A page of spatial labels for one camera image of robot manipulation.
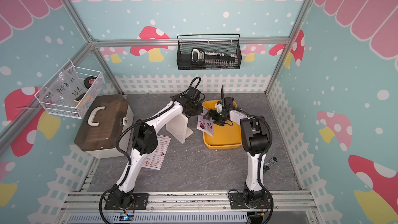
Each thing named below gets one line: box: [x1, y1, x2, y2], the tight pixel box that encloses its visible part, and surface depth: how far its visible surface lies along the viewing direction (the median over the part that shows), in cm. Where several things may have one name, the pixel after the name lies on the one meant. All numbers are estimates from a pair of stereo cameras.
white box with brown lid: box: [74, 94, 134, 160], surface depth 85 cm
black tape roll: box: [83, 76, 97, 89], surface depth 81 cm
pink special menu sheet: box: [196, 105, 215, 137], surface depth 98 cm
